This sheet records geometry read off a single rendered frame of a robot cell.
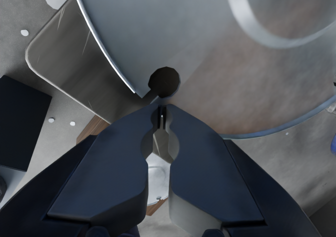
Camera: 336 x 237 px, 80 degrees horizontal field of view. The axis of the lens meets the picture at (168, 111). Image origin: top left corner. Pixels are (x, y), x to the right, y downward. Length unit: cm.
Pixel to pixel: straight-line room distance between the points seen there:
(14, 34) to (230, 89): 86
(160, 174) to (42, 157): 63
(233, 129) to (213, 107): 3
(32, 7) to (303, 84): 86
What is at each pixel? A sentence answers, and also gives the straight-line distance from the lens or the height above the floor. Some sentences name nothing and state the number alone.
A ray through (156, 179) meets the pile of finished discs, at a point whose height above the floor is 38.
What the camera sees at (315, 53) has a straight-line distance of 21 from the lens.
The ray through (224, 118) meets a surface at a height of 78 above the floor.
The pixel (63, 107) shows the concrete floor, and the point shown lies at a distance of 102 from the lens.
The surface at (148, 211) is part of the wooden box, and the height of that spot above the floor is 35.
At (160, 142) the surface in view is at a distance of 16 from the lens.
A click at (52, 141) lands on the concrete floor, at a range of 112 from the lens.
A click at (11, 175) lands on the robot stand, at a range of 64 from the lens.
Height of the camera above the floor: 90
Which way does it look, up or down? 55 degrees down
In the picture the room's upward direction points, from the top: 145 degrees clockwise
